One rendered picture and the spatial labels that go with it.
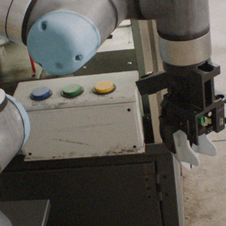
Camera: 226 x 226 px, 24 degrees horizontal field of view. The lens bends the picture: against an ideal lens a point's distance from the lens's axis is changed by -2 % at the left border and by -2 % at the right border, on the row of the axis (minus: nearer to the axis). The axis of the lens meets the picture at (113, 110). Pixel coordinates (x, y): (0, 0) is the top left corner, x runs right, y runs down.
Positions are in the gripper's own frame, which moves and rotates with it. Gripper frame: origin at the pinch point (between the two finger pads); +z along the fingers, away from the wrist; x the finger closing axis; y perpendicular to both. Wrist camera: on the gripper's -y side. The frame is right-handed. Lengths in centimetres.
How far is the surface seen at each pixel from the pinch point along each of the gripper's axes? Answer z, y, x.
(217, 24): 91, -182, 181
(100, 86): 0.2, -32.3, 4.1
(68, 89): 0.2, -36.7, -1.3
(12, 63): 6, -71, -1
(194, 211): 91, -63, 52
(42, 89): 0.2, -41.4, -5.3
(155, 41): -8.9, -24.3, 13.9
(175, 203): 37.0, -25.3, 15.4
